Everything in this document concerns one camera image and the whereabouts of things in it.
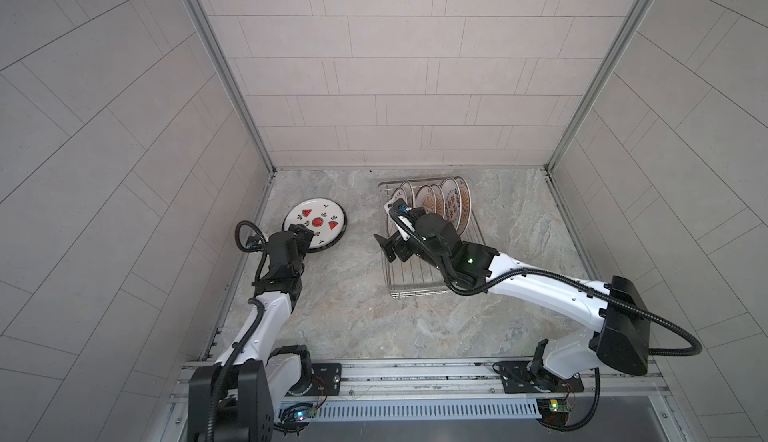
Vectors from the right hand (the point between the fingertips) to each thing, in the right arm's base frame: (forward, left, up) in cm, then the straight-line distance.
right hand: (385, 226), depth 72 cm
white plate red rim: (+19, -13, -12) cm, 26 cm away
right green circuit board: (-37, -36, -26) cm, 58 cm away
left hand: (+9, +23, -10) cm, 27 cm away
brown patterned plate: (+17, -21, -13) cm, 30 cm away
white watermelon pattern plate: (+19, +21, -20) cm, 35 cm away
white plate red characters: (+20, -4, -11) cm, 24 cm away
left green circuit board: (-35, +22, -21) cm, 46 cm away
